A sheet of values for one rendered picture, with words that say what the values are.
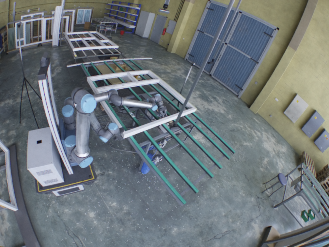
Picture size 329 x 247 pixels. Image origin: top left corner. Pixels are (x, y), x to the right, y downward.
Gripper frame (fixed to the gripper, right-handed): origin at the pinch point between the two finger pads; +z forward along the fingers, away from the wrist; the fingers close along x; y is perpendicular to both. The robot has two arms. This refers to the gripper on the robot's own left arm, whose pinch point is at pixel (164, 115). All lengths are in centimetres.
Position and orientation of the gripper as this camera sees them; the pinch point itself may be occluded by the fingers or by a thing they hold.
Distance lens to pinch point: 218.6
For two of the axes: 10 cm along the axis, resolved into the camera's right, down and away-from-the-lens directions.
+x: 7.2, -2.8, 6.3
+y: 6.0, -2.0, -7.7
